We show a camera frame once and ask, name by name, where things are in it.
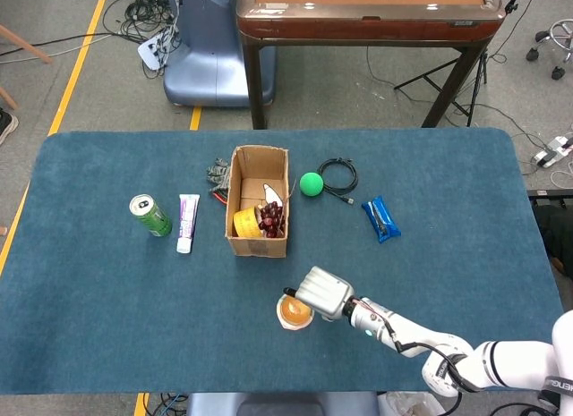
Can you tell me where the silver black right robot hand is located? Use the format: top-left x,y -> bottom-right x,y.
281,266 -> 355,322

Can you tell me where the orange cup dessert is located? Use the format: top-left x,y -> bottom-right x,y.
275,294 -> 314,331

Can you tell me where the purple grape bunch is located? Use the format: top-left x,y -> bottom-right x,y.
257,200 -> 287,240

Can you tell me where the yellow tape roll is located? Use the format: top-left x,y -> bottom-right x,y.
232,205 -> 263,238

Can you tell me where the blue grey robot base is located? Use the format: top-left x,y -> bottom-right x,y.
162,0 -> 277,108

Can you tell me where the open cardboard box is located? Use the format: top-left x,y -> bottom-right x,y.
224,144 -> 291,259

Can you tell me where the grey black glove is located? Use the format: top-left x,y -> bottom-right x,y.
205,157 -> 232,194

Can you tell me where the blue snack packet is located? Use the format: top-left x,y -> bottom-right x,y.
360,194 -> 402,245

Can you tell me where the green ball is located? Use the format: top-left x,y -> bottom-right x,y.
298,171 -> 325,198

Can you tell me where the white oval object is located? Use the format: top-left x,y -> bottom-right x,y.
261,183 -> 283,207

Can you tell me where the grey blue robot torso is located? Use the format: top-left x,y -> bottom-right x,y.
185,391 -> 381,416

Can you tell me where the clear plastic bag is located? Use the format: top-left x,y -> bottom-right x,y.
378,391 -> 449,416

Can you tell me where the purple white toothpaste tube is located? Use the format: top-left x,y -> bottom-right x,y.
175,192 -> 201,255

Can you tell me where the green energy drink can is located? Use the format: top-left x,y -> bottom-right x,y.
128,193 -> 174,239

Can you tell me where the blue felt table mat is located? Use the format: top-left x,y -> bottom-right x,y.
0,127 -> 573,395

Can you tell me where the black tripod stand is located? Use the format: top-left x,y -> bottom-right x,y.
393,48 -> 489,128

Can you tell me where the black equipment case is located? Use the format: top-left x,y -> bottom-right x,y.
527,188 -> 573,274

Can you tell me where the brown mahjong table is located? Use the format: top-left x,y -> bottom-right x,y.
235,0 -> 502,130

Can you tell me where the white power strip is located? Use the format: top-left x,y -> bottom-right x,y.
136,30 -> 174,72
530,134 -> 573,169

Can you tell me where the chrome stool with casters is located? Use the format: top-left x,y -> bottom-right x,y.
526,18 -> 573,81

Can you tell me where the black shoe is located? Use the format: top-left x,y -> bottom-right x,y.
0,107 -> 20,147

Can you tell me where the wooden stand leg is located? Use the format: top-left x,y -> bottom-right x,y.
0,24 -> 54,64

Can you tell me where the coiled black usb cable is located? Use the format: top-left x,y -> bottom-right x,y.
316,157 -> 359,206

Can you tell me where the black floor cable bundle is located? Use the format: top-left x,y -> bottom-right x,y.
102,0 -> 180,80

